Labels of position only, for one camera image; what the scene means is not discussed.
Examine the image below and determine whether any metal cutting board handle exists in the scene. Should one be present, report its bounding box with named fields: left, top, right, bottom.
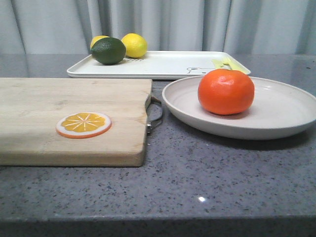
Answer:
left=145, top=95, right=163, bottom=135

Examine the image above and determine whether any cream round plate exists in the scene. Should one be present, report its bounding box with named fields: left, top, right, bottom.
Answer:
left=162, top=76, right=316, bottom=140

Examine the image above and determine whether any wooden cutting board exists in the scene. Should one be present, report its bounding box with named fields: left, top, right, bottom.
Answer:
left=0, top=78, right=152, bottom=167

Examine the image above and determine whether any green lime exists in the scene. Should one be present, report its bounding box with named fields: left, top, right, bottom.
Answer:
left=91, top=37, right=126, bottom=65

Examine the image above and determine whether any yellow plastic knife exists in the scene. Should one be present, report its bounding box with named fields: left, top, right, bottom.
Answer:
left=212, top=59, right=224, bottom=69

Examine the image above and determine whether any whole orange fruit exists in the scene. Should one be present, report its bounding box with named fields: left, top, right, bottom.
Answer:
left=197, top=69, right=255, bottom=115

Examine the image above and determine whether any yellow lemon left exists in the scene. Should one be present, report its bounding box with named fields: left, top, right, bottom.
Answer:
left=90, top=35, right=109, bottom=48

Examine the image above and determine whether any grey curtain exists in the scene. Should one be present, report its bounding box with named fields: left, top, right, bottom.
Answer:
left=0, top=0, right=316, bottom=55

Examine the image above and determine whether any orange slice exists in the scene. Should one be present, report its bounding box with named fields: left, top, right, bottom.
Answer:
left=56, top=112, right=112, bottom=139

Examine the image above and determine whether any white rectangular tray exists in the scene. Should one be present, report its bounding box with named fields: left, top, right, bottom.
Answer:
left=66, top=50, right=251, bottom=80

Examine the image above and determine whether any yellow plastic fork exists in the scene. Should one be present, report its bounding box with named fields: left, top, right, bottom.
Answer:
left=222, top=57, right=249, bottom=74

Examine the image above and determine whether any yellow lemon right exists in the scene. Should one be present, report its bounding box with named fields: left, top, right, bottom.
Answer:
left=121, top=33, right=148, bottom=58

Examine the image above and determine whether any yellow lemon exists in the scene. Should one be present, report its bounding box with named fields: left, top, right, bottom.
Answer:
left=121, top=33, right=148, bottom=58
left=90, top=35, right=109, bottom=48

